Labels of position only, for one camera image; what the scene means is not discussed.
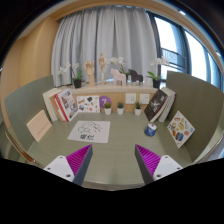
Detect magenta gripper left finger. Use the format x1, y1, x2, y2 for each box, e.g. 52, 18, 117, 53
44, 145, 93, 186

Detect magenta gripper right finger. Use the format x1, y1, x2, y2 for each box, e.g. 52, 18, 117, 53
135, 144, 182, 184

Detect white paper mat with drawing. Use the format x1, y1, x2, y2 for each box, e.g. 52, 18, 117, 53
68, 121, 110, 143

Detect colourful illustrated card right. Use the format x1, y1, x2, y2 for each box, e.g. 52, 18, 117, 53
167, 111, 195, 148

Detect beige card left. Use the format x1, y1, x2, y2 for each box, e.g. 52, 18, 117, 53
27, 110, 52, 142

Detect small potted plant right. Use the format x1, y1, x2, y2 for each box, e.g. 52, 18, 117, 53
135, 101, 142, 116

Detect small potted plant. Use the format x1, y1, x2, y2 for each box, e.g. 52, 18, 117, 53
135, 101, 142, 116
117, 102, 124, 115
104, 103, 112, 115

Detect illustrated white card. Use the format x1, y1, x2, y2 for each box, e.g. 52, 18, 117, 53
77, 96, 100, 113

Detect black book right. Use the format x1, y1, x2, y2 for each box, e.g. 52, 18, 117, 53
144, 90, 168, 123

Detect red patterned book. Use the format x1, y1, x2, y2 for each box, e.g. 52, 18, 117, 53
55, 89, 78, 121

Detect small potted plant middle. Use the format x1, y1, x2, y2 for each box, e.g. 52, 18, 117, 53
117, 102, 124, 115

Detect small potted plant left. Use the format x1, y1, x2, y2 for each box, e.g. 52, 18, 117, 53
104, 103, 112, 115

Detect wooden shelf ledge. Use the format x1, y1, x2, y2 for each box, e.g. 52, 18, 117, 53
69, 82, 157, 112

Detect purple round number sign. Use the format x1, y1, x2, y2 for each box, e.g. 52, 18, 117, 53
99, 96, 111, 108

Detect white book right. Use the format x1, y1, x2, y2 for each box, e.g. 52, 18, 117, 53
158, 87, 176, 122

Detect white book left stack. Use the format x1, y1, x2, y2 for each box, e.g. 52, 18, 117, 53
43, 88, 60, 121

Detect green divider panel right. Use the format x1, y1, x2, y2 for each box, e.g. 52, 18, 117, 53
166, 71, 224, 163

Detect green divider panel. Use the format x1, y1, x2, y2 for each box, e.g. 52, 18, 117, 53
5, 76, 54, 150
166, 71, 224, 163

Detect green divider panel left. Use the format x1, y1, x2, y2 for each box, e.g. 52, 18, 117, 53
5, 76, 54, 150

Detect white orchid black pot left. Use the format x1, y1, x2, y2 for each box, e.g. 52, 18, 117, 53
58, 62, 82, 88

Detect white orchid black pot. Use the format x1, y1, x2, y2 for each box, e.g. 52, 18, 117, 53
58, 62, 82, 88
148, 56, 169, 88

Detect black horse figurine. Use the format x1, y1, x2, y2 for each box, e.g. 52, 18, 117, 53
127, 69, 143, 83

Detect white horse figurine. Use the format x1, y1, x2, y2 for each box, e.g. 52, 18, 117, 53
111, 69, 126, 86

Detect wooden hand model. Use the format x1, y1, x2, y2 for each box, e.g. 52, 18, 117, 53
84, 61, 95, 87

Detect white orchid black pot right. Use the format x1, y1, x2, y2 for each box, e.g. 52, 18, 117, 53
148, 56, 169, 88

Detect wooden mannequin figure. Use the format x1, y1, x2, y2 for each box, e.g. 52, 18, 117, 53
98, 53, 107, 75

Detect white orchid behind horses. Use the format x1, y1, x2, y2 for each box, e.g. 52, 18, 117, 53
110, 57, 126, 74

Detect grey curtain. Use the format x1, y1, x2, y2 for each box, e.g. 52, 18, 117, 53
51, 6, 157, 87

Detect white wall socket right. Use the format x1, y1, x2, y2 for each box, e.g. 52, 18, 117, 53
140, 94, 150, 104

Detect white wall socket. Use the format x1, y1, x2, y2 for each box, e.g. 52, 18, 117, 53
125, 93, 136, 104
140, 94, 150, 104

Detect white wall socket left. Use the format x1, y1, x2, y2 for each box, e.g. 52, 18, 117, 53
125, 93, 136, 104

